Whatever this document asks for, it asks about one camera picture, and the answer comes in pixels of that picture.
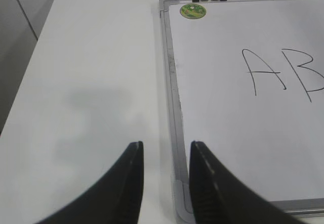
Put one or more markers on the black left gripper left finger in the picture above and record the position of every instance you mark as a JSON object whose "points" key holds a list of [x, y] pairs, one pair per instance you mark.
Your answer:
{"points": [[115, 198]]}

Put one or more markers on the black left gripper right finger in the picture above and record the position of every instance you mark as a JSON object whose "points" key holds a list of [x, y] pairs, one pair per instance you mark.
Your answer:
{"points": [[217, 196]]}

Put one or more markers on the white board with aluminium frame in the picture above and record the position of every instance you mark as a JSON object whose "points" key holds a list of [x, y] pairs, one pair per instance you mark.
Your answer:
{"points": [[247, 80]]}

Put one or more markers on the round green magnet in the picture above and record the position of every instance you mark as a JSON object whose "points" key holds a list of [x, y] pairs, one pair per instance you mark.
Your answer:
{"points": [[193, 11]]}

